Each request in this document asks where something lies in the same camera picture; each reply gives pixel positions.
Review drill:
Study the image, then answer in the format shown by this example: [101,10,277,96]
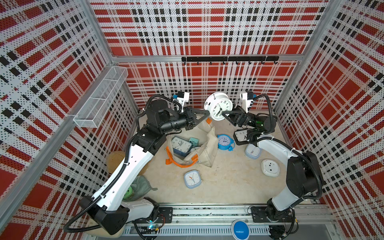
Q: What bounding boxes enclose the white wire mesh basket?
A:
[74,66,128,129]

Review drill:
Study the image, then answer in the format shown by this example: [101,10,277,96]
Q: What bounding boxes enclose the blue round twin-bell alarm clock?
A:
[217,134,235,152]

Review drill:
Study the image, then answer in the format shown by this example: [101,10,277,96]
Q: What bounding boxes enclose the beige canvas bag orange handles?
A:
[166,118,218,168]

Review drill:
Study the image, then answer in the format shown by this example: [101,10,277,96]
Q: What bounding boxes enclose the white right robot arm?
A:
[222,106,324,222]

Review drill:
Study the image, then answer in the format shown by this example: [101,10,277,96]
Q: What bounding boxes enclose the teal small clock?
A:
[189,138,199,148]

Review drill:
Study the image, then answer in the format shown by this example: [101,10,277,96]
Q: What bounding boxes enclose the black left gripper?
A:
[159,106,209,135]

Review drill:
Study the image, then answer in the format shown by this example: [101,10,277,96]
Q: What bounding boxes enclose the brown teddy bear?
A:
[106,151,126,175]

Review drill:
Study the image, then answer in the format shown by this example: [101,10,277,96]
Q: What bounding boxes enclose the black and white round clock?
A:
[204,92,233,121]

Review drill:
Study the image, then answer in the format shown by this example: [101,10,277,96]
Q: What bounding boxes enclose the blue round button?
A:
[231,220,250,240]

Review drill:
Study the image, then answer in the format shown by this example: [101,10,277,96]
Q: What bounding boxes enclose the black hook rail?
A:
[181,56,280,63]

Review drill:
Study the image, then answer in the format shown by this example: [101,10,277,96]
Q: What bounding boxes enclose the white oval clock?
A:
[262,159,280,178]

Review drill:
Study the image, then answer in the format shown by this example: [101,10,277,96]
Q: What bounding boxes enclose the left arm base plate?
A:
[135,207,174,224]

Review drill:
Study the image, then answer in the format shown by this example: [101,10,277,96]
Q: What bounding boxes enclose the dark blue square alarm clock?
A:
[171,137,193,157]

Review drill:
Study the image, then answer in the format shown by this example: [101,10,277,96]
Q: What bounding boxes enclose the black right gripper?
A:
[217,104,258,130]

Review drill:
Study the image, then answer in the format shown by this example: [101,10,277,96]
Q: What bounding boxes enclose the light blue square alarm clock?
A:
[184,170,202,189]

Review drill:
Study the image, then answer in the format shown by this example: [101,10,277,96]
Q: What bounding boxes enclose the green round tape roll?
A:
[123,186,134,201]

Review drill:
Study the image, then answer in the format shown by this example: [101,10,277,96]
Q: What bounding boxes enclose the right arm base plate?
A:
[250,206,293,223]

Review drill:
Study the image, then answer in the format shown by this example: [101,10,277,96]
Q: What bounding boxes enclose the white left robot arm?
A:
[63,96,210,235]

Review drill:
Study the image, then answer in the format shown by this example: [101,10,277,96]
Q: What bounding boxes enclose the black rectangular alarm clock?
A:
[233,129,249,146]

